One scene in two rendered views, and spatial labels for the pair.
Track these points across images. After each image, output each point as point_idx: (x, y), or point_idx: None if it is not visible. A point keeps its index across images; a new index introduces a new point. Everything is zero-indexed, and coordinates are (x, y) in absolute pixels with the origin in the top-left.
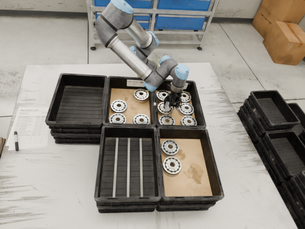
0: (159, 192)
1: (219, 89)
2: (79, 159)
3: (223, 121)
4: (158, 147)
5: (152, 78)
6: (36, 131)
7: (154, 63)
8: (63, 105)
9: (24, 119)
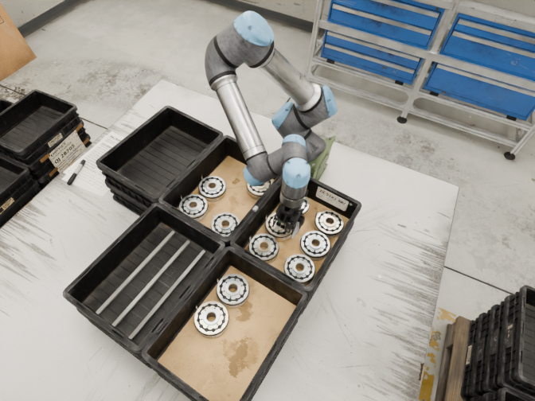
0: (143, 340)
1: (437, 246)
2: None
3: (392, 307)
4: (201, 276)
5: (255, 164)
6: None
7: (321, 145)
8: (146, 151)
9: (105, 149)
